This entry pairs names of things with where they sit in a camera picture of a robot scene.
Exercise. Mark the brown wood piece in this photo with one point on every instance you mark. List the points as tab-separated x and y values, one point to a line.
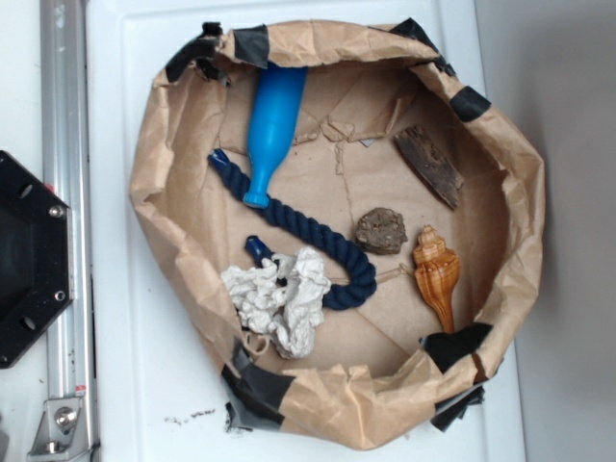
430	164

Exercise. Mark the blue plastic bottle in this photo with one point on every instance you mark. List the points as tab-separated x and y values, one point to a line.
272	127

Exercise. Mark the grey-brown rock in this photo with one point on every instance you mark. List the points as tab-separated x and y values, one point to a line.
381	231

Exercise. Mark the orange striped conch shell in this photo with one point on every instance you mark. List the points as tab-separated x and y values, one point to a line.
437	273

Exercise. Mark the aluminium extrusion rail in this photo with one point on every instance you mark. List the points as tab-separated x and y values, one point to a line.
65	160

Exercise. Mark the metal corner bracket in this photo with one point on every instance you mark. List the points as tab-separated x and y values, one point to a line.
63	432

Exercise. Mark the brown paper bag bin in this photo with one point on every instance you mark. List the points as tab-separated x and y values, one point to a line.
380	369

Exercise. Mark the black octagonal mount plate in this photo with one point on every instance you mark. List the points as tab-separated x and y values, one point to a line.
35	261

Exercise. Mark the white plastic tray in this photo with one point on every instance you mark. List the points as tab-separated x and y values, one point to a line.
160	397

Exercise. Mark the crumpled white paper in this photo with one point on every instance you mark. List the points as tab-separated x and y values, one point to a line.
282	299

